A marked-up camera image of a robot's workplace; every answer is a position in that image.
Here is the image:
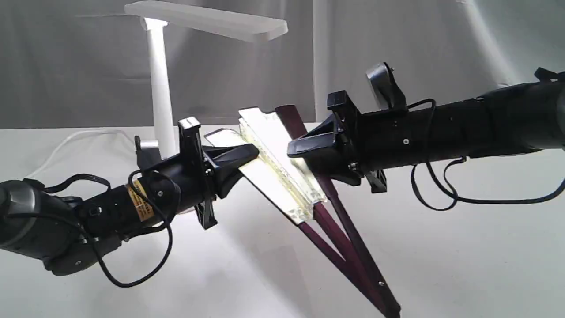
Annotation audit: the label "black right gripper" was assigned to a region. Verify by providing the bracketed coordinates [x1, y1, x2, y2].
[287, 91, 430, 193]

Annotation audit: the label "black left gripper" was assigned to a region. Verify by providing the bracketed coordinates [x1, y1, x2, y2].
[128, 117, 260, 230]

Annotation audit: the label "folding paper fan maroon ribs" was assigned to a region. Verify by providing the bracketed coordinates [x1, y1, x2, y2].
[204, 105, 401, 318]

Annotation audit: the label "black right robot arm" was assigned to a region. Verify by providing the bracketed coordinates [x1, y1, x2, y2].
[288, 63, 564, 193]

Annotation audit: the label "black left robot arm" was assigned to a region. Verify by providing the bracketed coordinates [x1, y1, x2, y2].
[1, 117, 259, 288]

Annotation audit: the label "white desk lamp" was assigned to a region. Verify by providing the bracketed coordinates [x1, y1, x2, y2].
[124, 0, 288, 160]

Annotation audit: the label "grey backdrop curtain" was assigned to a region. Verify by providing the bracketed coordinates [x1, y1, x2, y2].
[0, 0, 565, 129]

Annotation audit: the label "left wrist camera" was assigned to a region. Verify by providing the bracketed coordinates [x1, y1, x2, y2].
[134, 135, 162, 170]

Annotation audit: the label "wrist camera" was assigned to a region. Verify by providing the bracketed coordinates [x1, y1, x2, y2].
[134, 135, 162, 170]
[365, 62, 407, 111]

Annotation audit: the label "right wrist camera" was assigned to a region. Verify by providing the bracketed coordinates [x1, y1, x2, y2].
[365, 62, 407, 111]

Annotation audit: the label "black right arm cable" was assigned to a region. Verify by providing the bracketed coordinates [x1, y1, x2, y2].
[406, 99, 565, 212]

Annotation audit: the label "white power cable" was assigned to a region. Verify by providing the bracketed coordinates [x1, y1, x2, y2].
[26, 129, 137, 179]

